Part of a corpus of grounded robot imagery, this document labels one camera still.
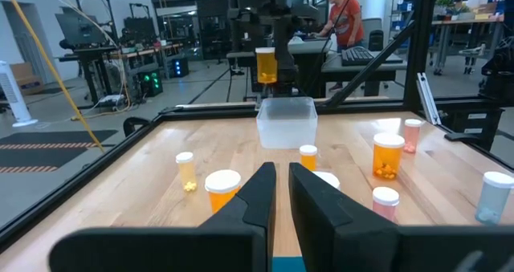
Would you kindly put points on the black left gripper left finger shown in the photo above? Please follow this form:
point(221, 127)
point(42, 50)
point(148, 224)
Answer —
point(180, 248)

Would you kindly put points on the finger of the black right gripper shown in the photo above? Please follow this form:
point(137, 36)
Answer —
point(250, 39)
point(283, 43)

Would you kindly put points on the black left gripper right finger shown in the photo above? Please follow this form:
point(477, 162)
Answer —
point(341, 240)

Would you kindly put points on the large orange pill bottle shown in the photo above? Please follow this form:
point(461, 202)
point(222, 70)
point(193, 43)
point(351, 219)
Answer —
point(329, 179)
point(266, 69)
point(221, 183)
point(387, 155)

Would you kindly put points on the white ball table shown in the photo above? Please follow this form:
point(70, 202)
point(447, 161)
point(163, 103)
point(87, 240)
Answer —
point(186, 173)
point(308, 159)

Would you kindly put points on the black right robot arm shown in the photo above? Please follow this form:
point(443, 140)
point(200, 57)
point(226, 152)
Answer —
point(286, 83)

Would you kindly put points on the teal plastic bin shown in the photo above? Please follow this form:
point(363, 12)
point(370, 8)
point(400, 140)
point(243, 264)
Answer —
point(288, 265)

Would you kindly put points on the person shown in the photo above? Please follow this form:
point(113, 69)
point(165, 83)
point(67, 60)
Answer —
point(347, 21)

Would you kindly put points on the black keyboard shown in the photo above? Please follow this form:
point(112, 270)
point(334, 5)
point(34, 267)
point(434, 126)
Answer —
point(357, 56)

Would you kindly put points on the black computer blue lights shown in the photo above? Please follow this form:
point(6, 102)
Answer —
point(179, 67)

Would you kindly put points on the orange tray with white balls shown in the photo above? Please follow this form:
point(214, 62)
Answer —
point(286, 127)

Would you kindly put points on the black office chair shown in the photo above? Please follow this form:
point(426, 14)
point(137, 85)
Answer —
point(376, 39)

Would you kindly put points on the grey office desk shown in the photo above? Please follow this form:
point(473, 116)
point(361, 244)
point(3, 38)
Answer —
point(385, 67)

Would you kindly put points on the black computer green lights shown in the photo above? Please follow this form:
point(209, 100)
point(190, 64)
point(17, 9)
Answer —
point(152, 83)

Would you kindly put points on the white power strip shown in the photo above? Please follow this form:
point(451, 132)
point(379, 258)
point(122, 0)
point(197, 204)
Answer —
point(111, 99)

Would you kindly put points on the hazard striped floor mat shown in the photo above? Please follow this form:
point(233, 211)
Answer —
point(48, 155)

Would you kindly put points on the black workstation with monitor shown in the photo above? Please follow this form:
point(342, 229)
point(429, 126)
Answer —
point(80, 29)

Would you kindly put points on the wooden workbench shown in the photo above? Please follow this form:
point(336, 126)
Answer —
point(466, 22)

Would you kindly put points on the cardboard box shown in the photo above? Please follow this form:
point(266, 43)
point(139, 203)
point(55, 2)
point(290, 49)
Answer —
point(28, 81)

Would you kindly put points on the white tower fan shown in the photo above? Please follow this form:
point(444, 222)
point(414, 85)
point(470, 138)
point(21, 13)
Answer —
point(12, 91)

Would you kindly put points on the black table frame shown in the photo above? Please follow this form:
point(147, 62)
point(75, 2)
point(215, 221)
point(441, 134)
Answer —
point(80, 181)

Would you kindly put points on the white metal bracket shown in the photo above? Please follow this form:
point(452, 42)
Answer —
point(427, 99)

